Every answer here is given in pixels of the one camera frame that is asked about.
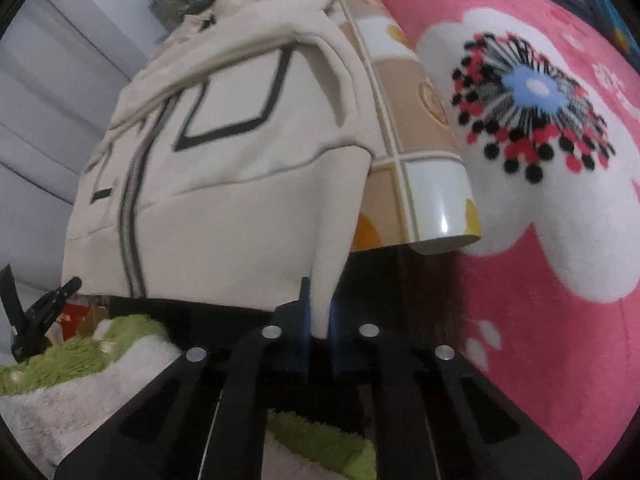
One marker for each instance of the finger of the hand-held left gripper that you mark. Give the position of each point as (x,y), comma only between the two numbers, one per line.
(52,302)
(9,300)

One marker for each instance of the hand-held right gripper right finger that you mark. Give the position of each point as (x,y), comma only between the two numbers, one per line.
(342,355)

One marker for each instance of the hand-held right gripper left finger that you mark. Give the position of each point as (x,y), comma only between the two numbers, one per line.
(295,340)

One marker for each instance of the cream zip jacket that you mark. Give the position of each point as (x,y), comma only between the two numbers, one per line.
(225,200)

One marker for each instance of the red paper bag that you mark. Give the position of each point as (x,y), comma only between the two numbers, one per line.
(75,317)

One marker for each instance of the brown paper bag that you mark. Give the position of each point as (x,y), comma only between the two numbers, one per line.
(97,321)

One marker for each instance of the green and white fuzzy clothing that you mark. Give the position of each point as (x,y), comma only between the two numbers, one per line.
(75,400)

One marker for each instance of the white curtain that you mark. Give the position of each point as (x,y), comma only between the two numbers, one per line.
(45,135)

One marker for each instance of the pink floral blanket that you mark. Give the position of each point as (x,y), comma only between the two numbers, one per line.
(550,210)

